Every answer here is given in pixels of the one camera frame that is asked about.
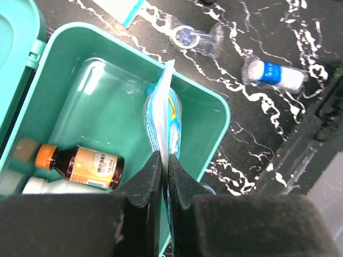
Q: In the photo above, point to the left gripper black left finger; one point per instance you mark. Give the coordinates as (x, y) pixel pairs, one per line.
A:
(125, 222)

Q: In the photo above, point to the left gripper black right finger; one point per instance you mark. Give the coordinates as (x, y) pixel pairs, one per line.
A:
(205, 224)

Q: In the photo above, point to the brown orange-cap bottle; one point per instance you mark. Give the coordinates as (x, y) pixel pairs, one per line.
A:
(82, 165)

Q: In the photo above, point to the white medicine bottle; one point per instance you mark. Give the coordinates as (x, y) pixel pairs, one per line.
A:
(37, 185)

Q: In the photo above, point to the blue cotton swab bag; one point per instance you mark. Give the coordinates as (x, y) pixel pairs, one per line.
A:
(163, 126)

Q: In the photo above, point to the teal medicine box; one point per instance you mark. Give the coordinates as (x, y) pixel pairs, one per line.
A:
(84, 87)

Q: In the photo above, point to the white blue bandage roll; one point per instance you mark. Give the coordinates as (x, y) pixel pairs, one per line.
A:
(262, 74)

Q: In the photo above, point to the teal wipe packet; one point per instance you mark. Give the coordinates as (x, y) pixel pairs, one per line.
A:
(123, 11)

